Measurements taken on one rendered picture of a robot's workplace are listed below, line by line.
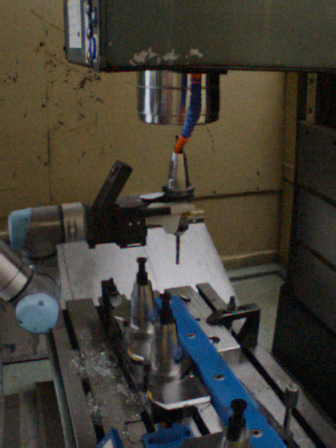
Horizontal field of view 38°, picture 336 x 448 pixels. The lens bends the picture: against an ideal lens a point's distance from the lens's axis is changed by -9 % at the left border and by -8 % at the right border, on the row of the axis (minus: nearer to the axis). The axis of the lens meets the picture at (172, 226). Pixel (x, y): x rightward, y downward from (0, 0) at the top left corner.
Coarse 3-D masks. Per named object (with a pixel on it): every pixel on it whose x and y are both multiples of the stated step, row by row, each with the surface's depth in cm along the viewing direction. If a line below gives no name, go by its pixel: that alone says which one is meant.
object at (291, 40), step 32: (64, 0) 92; (128, 0) 58; (160, 0) 59; (192, 0) 60; (224, 0) 61; (256, 0) 62; (288, 0) 64; (320, 0) 65; (64, 32) 96; (128, 32) 59; (160, 32) 60; (192, 32) 61; (224, 32) 63; (256, 32) 64; (288, 32) 65; (320, 32) 67; (128, 64) 61; (160, 64) 62; (192, 64) 63; (224, 64) 64; (256, 64) 66; (288, 64) 67; (320, 64) 68
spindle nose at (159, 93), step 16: (144, 80) 91; (160, 80) 89; (176, 80) 88; (208, 80) 90; (144, 96) 92; (160, 96) 90; (176, 96) 89; (208, 96) 91; (144, 112) 93; (160, 112) 91; (176, 112) 91; (208, 112) 93
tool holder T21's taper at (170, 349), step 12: (156, 324) 63; (168, 324) 63; (156, 336) 63; (168, 336) 63; (156, 348) 64; (168, 348) 63; (180, 348) 64; (156, 360) 64; (168, 360) 63; (180, 360) 65
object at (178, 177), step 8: (184, 152) 101; (176, 160) 100; (184, 160) 101; (176, 168) 101; (184, 168) 101; (168, 176) 102; (176, 176) 101; (184, 176) 101; (168, 184) 103; (176, 184) 101; (184, 184) 102
